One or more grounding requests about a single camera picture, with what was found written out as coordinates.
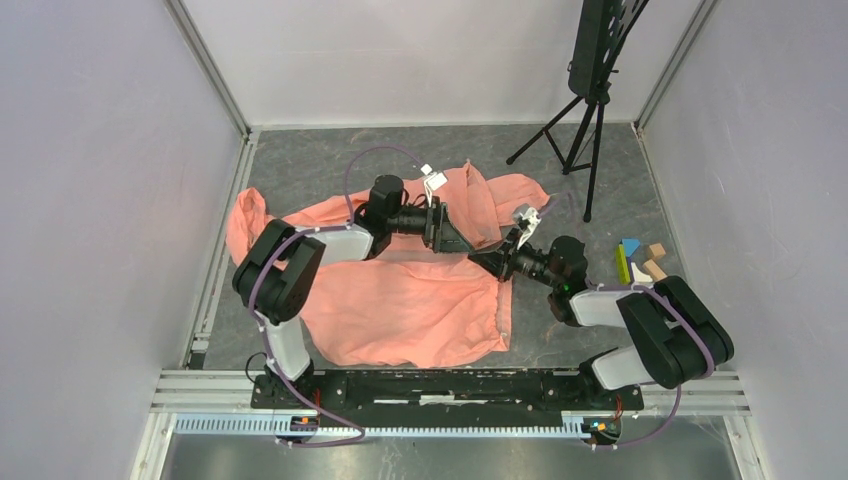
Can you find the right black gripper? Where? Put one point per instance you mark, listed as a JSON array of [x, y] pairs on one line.
[[501, 262]]

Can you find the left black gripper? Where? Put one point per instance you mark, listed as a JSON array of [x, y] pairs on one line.
[[439, 233]]

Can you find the salmon pink jacket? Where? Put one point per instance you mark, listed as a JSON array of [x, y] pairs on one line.
[[411, 305]]

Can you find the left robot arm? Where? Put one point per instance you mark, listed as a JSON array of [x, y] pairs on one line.
[[276, 276]]

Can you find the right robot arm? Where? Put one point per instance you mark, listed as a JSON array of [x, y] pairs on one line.
[[674, 337]]

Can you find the blue toy block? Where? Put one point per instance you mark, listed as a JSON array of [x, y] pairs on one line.
[[630, 246]]

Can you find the white toy block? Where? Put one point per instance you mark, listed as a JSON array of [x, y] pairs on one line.
[[638, 276]]

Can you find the tan wooden block lower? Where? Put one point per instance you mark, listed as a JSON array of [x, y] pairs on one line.
[[653, 269]]

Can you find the tan wooden block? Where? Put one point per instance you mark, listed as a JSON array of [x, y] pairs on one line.
[[656, 251], [653, 269]]

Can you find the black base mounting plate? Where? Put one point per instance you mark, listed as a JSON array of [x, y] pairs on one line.
[[409, 398]]

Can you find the black music stand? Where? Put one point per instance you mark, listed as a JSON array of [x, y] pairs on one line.
[[603, 29]]

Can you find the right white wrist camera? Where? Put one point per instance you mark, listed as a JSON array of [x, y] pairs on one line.
[[526, 219]]

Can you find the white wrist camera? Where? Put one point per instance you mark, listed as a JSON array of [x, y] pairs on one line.
[[526, 219], [432, 180]]

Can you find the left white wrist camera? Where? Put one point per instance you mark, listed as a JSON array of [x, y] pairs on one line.
[[432, 180]]

